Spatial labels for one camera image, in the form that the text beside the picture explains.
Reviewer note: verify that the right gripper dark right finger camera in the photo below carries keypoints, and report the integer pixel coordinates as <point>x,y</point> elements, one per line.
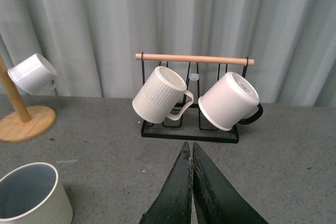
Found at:
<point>217,201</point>

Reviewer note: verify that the right gripper dark left finger camera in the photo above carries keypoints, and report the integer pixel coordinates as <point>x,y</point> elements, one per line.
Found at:
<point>174,202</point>

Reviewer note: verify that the cream cup grey inside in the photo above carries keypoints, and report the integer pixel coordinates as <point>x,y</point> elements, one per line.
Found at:
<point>34,193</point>

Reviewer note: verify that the cream ribbed mug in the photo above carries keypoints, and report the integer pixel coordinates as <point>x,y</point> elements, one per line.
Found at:
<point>159,95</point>

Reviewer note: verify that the wooden mug tree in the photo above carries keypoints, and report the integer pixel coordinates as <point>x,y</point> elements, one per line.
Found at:
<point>25,123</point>

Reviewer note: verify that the white mug on tree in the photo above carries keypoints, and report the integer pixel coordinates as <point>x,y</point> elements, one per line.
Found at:
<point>33,75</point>

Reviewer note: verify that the grey-white curtain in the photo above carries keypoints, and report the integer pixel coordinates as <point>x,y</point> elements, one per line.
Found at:
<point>92,43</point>

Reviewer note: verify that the black wire mug rack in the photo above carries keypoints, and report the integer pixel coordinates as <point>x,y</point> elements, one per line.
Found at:
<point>192,125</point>

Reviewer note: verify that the white mug black handle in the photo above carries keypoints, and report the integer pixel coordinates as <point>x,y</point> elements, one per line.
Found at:
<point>231,100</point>

